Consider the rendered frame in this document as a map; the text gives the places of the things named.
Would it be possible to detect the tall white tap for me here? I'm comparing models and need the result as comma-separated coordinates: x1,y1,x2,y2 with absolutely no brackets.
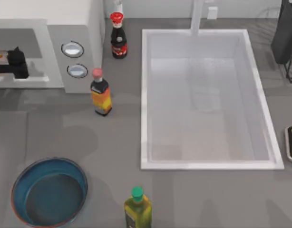
189,0,204,37

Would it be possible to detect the small round microwave knob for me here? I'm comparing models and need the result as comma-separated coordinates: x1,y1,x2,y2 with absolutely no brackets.
66,63,89,79

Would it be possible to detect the large round microwave knob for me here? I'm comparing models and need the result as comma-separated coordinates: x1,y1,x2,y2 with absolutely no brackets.
61,40,85,58

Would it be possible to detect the white sink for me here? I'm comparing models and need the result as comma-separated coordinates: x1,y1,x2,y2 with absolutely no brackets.
139,28,285,171

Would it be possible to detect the dark bottle with red cap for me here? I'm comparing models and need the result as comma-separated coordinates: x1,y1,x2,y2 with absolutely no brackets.
109,11,128,60

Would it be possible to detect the pale microwave oven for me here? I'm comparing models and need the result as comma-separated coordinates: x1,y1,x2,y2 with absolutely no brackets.
0,18,106,95

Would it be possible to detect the blue bowl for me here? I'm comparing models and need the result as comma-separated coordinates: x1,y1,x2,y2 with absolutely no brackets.
10,157,88,227

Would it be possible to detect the yellow-green bottle with green cap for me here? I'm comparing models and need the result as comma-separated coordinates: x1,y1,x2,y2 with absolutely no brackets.
123,186,153,228

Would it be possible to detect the white wall socket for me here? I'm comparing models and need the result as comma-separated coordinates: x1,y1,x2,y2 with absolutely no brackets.
207,6,219,20

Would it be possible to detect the black wire rack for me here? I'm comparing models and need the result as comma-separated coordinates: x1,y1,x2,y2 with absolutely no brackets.
270,0,292,84

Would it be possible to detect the dark bottle with orange label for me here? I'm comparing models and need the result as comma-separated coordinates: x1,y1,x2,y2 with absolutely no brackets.
89,68,113,117

